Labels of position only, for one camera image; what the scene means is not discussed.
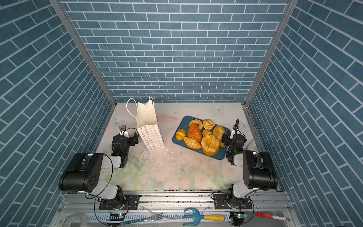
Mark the white paper bag with pattern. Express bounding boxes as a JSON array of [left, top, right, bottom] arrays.
[[126, 96, 165, 151]]

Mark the ring-shaped bread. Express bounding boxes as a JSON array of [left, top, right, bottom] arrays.
[[189, 119, 203, 130]]

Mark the golden long croissant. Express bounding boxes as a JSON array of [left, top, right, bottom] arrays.
[[183, 137, 202, 149]]

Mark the reddish-brown croissant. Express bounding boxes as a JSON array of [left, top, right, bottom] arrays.
[[188, 123, 202, 142]]

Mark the small striped yellow bun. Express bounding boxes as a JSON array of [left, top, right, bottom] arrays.
[[175, 129, 186, 141]]

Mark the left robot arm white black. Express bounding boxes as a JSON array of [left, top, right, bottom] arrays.
[[59, 132, 140, 211]]

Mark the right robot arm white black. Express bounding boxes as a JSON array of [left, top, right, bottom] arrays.
[[211, 133, 278, 210]]

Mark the sesame oval bread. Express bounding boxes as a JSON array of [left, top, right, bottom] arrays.
[[212, 125, 226, 148]]

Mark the large sugared twisted bun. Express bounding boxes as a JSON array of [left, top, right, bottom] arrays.
[[201, 135, 220, 156]]

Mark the teal rectangular tray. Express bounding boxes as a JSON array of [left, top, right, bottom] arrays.
[[173, 115, 231, 160]]

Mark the pale shell pastry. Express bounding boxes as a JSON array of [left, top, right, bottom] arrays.
[[202, 119, 215, 130]]

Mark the red white marker pen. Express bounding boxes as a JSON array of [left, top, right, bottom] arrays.
[[256, 212, 290, 221]]

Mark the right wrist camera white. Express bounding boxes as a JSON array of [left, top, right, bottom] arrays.
[[230, 125, 238, 140]]

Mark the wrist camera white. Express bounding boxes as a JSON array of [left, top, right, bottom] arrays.
[[230, 125, 238, 140], [119, 125, 128, 137]]

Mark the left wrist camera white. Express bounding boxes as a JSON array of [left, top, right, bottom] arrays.
[[119, 125, 128, 137]]

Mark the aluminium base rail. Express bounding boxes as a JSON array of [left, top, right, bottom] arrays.
[[58, 190, 293, 213]]

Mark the metal fork green handle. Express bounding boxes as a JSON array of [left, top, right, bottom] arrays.
[[119, 214, 164, 226]]

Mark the teal garden fork yellow handle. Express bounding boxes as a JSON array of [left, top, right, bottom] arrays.
[[183, 208, 225, 226]]

